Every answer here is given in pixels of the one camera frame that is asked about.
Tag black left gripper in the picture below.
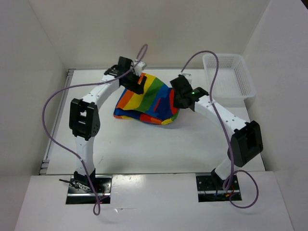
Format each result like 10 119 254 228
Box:
122 70 147 95

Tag rainbow striped shorts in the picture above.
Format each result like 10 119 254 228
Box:
113 73 179 125

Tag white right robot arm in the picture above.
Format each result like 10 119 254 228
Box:
170 75 263 189

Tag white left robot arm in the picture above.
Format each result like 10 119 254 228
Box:
69 56 146 193

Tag white plastic basket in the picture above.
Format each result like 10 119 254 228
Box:
202 53 256 100

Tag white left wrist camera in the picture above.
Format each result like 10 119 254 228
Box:
132 61 147 76

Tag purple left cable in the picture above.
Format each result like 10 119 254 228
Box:
42 43 149 216

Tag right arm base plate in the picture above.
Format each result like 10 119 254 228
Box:
195 173 242 203

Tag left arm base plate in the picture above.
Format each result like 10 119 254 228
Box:
66 175 112 205

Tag aluminium frame rail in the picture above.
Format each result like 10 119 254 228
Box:
38 69 76 176

